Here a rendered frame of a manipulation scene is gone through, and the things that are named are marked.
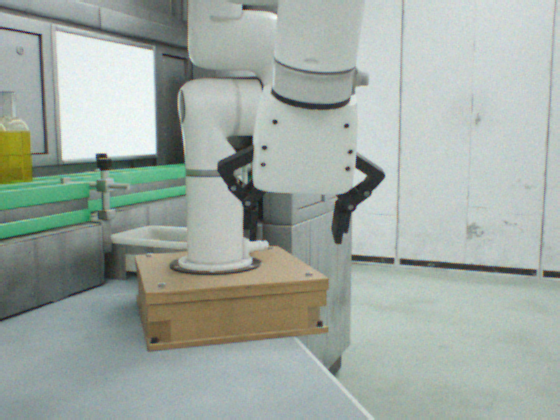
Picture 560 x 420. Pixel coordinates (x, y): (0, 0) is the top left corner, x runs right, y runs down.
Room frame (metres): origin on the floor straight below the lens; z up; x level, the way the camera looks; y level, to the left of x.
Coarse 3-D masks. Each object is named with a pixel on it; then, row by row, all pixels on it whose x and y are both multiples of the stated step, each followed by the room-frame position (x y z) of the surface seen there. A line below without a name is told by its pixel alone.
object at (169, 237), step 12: (144, 228) 1.39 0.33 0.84; (156, 228) 1.41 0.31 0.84; (168, 228) 1.39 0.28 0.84; (180, 228) 1.38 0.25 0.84; (120, 240) 1.25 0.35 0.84; (132, 240) 1.24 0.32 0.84; (144, 240) 1.23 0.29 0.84; (156, 240) 1.22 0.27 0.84; (168, 240) 1.39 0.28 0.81; (180, 240) 1.38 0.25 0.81
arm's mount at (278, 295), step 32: (160, 256) 1.08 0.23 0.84; (256, 256) 1.08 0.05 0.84; (288, 256) 1.08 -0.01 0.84; (160, 288) 0.85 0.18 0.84; (192, 288) 0.85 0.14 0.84; (224, 288) 0.86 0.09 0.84; (256, 288) 0.88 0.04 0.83; (288, 288) 0.89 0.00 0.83; (320, 288) 0.91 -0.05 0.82; (160, 320) 0.84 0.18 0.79; (192, 320) 0.85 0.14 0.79; (224, 320) 0.87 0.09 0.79; (256, 320) 0.88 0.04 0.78; (288, 320) 0.90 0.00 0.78; (320, 320) 0.92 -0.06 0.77
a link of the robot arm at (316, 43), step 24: (288, 0) 0.52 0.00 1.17; (312, 0) 0.51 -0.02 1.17; (336, 0) 0.50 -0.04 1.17; (360, 0) 0.52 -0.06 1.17; (288, 24) 0.52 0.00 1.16; (312, 24) 0.51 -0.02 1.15; (336, 24) 0.51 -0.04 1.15; (360, 24) 0.53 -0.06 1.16; (288, 48) 0.53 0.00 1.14; (312, 48) 0.52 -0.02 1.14; (336, 48) 0.52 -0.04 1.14; (312, 72) 0.53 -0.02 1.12; (336, 72) 0.53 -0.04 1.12
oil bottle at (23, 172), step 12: (12, 120) 1.18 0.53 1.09; (12, 132) 1.17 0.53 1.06; (24, 132) 1.20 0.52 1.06; (12, 144) 1.17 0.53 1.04; (24, 144) 1.20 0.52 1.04; (12, 156) 1.17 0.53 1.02; (24, 156) 1.20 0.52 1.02; (12, 168) 1.17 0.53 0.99; (24, 168) 1.19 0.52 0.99; (12, 180) 1.17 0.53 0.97; (24, 180) 1.19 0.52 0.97
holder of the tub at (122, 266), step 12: (120, 252) 1.25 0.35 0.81; (132, 252) 1.24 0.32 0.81; (144, 252) 1.23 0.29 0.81; (156, 252) 1.22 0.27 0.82; (168, 252) 1.20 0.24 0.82; (108, 264) 1.26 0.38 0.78; (120, 264) 1.25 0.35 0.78; (132, 264) 1.24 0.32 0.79; (108, 276) 1.26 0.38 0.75; (120, 276) 1.25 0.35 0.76; (132, 276) 1.24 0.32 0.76
